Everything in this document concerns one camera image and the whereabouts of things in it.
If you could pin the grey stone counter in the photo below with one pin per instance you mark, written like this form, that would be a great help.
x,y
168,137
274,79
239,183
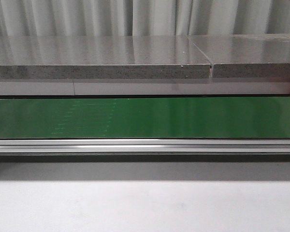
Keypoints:
x,y
145,65

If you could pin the green conveyor belt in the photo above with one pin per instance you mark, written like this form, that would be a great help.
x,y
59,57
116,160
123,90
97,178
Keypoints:
x,y
175,117

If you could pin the grey curtain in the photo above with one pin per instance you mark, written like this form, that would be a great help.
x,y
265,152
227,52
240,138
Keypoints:
x,y
143,17

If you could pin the aluminium conveyor frame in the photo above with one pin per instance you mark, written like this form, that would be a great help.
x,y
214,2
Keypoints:
x,y
143,150

